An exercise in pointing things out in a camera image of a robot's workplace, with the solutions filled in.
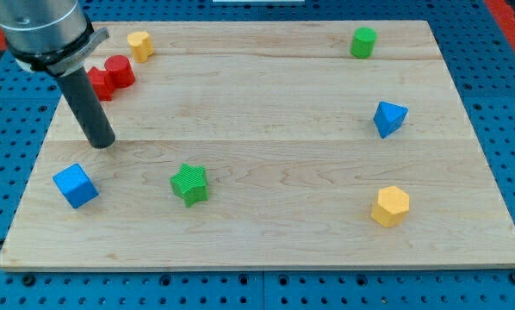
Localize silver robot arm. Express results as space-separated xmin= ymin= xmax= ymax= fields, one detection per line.
xmin=0 ymin=0 xmax=109 ymax=77

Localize green star block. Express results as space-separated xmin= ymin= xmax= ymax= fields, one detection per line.
xmin=170 ymin=163 xmax=208 ymax=208

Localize blue cube block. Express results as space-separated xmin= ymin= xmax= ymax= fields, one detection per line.
xmin=53 ymin=164 xmax=99 ymax=209

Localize wooden board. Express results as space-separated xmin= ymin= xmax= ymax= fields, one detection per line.
xmin=0 ymin=21 xmax=515 ymax=272

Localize blue triangular block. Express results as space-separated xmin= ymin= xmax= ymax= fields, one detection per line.
xmin=373 ymin=102 xmax=408 ymax=139

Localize yellow hexagon block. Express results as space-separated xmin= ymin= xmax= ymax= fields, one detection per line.
xmin=371 ymin=186 xmax=410 ymax=227

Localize green cylinder block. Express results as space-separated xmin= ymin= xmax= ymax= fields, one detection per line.
xmin=350 ymin=27 xmax=377 ymax=59

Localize yellow heart block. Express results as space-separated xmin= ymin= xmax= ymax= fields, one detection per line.
xmin=127 ymin=31 xmax=154 ymax=63

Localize red cylinder block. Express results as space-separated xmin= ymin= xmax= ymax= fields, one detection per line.
xmin=104 ymin=55 xmax=135 ymax=89

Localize red angular block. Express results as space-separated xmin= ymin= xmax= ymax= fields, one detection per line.
xmin=87 ymin=66 xmax=115 ymax=102

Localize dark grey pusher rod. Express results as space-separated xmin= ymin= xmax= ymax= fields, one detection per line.
xmin=55 ymin=67 xmax=115 ymax=149

